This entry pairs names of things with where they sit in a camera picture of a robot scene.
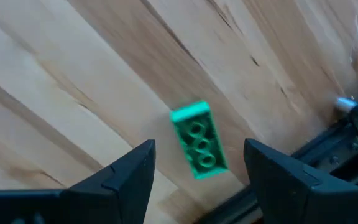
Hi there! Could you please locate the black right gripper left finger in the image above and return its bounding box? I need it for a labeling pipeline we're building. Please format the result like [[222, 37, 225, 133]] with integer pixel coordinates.
[[59, 139, 157, 224]]

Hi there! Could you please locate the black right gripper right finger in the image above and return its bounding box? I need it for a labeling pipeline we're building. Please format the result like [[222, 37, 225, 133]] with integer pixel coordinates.
[[244, 138, 326, 224]]

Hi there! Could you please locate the green toy brick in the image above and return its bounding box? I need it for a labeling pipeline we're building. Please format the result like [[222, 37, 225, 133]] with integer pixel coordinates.
[[169, 99, 229, 181]]

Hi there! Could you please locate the black aluminium table frame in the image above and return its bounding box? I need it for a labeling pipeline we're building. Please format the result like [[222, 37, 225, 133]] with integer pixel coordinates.
[[194, 119, 358, 224]]

